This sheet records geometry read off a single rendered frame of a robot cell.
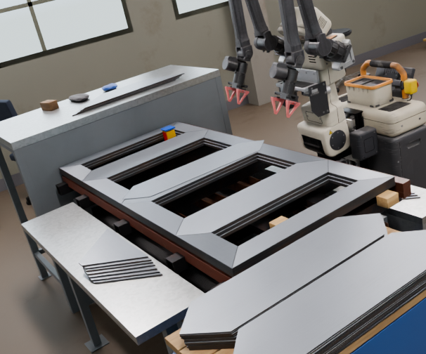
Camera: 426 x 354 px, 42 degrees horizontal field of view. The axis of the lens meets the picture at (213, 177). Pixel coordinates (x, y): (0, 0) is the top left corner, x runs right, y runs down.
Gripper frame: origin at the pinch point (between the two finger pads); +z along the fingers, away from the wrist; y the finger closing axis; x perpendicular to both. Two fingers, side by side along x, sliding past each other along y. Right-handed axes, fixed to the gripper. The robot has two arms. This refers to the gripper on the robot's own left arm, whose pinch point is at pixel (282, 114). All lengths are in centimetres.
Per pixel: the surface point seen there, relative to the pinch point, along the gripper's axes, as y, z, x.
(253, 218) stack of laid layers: 45, 36, -34
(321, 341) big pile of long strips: 115, 45, -57
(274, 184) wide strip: 31.4, 25.8, -18.5
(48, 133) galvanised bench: -87, 36, -79
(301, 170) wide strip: 29.3, 19.3, -5.7
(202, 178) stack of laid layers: -1.2, 33.4, -31.9
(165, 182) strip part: -11, 39, -44
